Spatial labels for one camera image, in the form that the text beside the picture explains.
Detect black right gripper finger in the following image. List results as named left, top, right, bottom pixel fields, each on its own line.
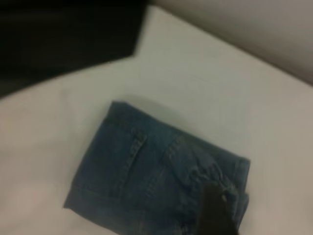
left=200, top=181, right=239, bottom=235

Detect blue denim pants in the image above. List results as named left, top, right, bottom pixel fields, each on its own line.
left=63, top=100, right=251, bottom=235

